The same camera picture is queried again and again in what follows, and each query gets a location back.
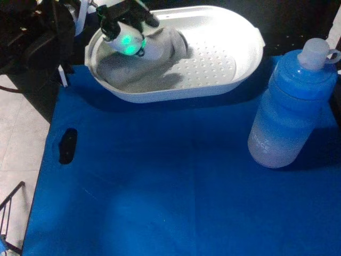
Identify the small black oval object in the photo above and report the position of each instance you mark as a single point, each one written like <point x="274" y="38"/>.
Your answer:
<point x="68" y="146"/>

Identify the blue frosted water bottle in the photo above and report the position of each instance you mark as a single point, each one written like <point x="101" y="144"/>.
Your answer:
<point x="287" y="114"/>

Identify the small white flat bracket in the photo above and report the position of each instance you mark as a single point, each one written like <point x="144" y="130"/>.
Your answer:
<point x="63" y="77"/>

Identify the grey umbrella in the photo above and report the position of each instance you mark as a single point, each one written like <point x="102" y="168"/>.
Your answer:
<point x="160" y="61"/>

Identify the white perforated plastic basin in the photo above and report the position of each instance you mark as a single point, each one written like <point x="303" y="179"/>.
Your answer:
<point x="213" y="66"/>

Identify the black tripod stand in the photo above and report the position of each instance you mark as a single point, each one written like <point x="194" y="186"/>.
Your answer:
<point x="8" y="202"/>

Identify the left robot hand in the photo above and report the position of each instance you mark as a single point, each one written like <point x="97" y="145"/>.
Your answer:
<point x="126" y="40"/>

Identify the blue table cloth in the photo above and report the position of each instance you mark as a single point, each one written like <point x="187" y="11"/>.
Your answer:
<point x="170" y="186"/>

